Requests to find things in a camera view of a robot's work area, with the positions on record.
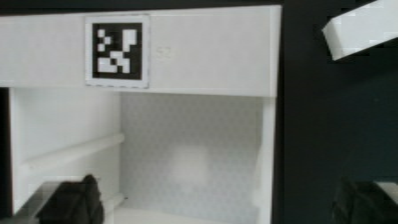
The white L-shaped corner fence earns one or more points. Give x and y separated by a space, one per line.
361 28

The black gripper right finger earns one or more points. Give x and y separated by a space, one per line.
365 204

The white drawer cabinet box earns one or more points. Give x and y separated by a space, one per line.
143 97

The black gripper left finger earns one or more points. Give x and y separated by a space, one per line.
65 204

